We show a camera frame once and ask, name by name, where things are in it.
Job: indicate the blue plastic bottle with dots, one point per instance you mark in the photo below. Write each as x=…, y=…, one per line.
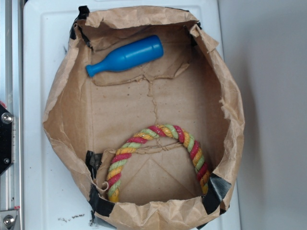
x=129, y=56

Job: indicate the brown paper bag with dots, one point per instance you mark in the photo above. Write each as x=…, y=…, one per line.
x=157, y=146

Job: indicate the black metal bracket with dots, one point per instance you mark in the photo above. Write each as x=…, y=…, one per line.
x=6, y=138

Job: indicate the aluminium frame rail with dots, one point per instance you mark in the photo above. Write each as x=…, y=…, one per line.
x=11, y=94

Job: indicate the silver corner bracket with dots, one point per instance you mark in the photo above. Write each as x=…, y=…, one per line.
x=10, y=220

